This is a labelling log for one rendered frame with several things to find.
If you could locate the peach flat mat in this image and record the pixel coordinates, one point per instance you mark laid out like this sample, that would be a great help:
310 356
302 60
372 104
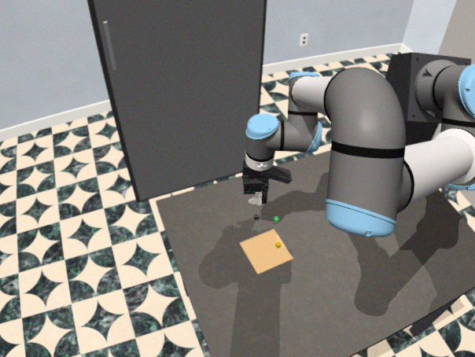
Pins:
262 252

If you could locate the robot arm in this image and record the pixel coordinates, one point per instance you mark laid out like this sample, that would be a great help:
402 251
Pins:
366 187

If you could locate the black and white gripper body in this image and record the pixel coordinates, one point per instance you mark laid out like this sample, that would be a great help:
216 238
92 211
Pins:
254 180

